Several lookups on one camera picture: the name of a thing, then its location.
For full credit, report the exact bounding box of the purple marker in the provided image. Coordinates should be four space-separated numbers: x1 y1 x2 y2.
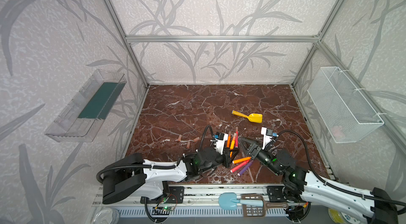
238 160 254 176

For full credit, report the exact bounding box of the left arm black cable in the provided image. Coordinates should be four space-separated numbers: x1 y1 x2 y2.
96 125 215 184

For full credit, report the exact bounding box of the red pink marker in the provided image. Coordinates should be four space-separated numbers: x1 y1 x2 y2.
234 127 239 148

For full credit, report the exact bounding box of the orange marker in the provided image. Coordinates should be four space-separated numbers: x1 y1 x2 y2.
229 133 236 157
233 157 251 164
226 131 232 148

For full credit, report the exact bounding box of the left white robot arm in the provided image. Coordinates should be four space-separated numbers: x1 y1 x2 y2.
96 148 239 205

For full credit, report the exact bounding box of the clear plastic wall shelf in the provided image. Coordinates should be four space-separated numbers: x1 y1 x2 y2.
44 69 127 143

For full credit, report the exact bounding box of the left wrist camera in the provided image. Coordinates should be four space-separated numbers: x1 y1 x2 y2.
212 133 229 155

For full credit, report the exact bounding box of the white wire basket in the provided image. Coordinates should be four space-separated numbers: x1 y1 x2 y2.
308 67 384 144

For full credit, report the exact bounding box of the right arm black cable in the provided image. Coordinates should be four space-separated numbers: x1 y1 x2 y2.
275 129 406 207

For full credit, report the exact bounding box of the right pink marker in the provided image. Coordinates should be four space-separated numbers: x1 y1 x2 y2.
230 160 250 173

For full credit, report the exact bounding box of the aluminium front rail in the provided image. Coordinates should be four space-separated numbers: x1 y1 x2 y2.
91 183 357 207

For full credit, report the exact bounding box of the clear glass bowl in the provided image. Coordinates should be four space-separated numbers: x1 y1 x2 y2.
91 208 120 224

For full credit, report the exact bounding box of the yellow toy scoop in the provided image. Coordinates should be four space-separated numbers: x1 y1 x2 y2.
232 111 263 124

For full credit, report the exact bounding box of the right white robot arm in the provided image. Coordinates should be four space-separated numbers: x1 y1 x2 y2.
239 137 406 224

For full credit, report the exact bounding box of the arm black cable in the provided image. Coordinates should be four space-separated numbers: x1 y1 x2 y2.
96 125 215 184
275 129 406 207

